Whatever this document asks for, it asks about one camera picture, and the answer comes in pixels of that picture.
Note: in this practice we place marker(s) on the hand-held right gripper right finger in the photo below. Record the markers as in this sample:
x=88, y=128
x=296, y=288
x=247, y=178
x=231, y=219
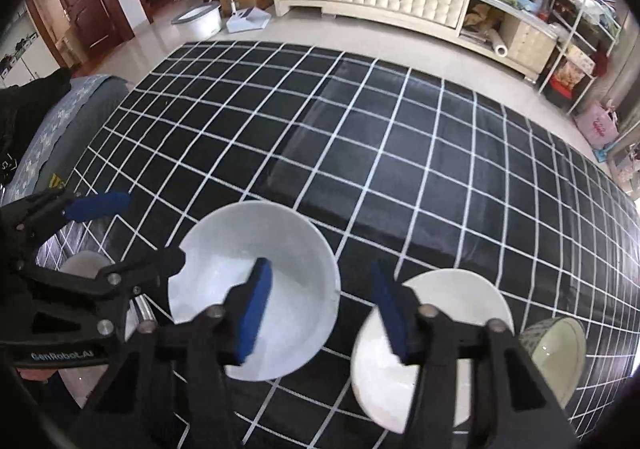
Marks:
x=387, y=309

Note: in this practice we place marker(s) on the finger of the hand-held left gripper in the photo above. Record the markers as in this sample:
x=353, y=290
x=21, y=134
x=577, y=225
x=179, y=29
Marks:
x=145, y=266
x=100, y=206

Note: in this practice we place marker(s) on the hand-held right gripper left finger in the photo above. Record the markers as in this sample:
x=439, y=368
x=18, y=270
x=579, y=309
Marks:
x=255, y=309

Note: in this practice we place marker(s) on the cream white bowl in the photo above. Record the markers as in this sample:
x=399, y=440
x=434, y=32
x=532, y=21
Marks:
x=450, y=299

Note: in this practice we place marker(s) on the white bowl with printed outside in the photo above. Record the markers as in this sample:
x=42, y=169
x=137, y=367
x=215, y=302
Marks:
x=295, y=249

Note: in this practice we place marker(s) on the green patterned bowl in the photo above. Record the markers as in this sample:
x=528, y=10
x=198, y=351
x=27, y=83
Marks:
x=560, y=354

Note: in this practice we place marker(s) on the person's left hand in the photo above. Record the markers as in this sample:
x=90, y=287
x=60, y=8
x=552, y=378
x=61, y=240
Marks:
x=35, y=374

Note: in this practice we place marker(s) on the grey sofa with blue cloth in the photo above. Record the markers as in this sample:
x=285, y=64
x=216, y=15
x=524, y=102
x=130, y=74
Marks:
x=85, y=119

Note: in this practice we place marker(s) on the black cloth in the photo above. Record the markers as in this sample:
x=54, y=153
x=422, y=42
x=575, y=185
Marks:
x=30, y=104

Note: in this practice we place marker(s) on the black checked tablecloth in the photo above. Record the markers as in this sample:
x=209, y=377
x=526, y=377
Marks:
x=350, y=154

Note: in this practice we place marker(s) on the white mop bucket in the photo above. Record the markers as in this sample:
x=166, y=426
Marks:
x=200, y=24

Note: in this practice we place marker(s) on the white dustpan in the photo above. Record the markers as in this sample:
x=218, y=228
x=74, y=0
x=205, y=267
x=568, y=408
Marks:
x=245, y=23

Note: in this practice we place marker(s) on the pink bag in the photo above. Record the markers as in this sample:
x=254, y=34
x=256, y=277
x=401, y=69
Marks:
x=595, y=126

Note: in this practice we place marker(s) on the white paper roll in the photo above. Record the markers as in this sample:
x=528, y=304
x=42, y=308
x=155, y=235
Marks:
x=497, y=43

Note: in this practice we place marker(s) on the white metal shelf rack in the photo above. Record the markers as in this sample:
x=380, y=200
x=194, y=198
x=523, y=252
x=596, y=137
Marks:
x=561, y=47

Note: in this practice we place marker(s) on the wall shelf with small items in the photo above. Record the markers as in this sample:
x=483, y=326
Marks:
x=20, y=54

